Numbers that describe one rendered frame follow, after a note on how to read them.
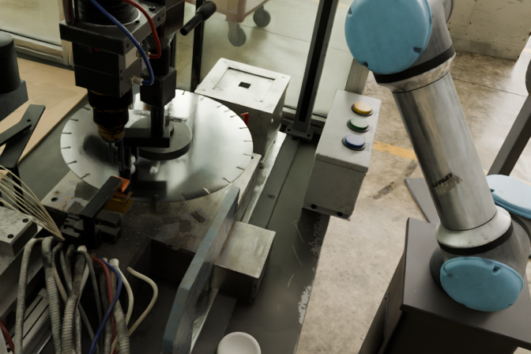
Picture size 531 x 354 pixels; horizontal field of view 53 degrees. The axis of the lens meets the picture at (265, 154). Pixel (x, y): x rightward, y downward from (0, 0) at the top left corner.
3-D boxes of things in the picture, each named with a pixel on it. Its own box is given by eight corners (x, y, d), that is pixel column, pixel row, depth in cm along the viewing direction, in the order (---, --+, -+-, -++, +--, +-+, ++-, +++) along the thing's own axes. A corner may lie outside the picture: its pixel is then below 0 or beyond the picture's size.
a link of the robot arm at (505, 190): (523, 236, 102) (556, 183, 94) (512, 281, 92) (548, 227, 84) (462, 209, 106) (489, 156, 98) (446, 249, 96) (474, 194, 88)
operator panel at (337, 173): (324, 137, 136) (337, 88, 127) (365, 149, 135) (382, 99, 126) (301, 207, 114) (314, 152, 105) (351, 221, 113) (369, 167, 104)
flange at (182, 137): (124, 121, 95) (123, 110, 94) (185, 117, 99) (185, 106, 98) (132, 160, 87) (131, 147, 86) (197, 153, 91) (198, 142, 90)
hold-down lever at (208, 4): (178, 9, 78) (178, -10, 77) (216, 19, 77) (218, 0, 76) (155, 28, 72) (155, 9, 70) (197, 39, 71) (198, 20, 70)
